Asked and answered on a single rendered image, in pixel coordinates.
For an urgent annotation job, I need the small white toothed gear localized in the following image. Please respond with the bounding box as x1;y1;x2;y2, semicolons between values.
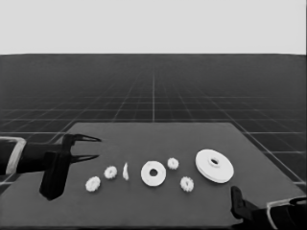
179;175;195;194
84;175;102;194
166;156;180;171
103;165;118;180

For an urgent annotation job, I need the large thick white disc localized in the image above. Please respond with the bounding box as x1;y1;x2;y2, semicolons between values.
195;149;235;185

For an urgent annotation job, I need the small white T-shaped piece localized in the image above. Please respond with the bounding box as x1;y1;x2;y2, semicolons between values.
122;161;130;182

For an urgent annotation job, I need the white round carrier with pins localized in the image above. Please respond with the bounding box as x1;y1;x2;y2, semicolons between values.
140;160;168;188

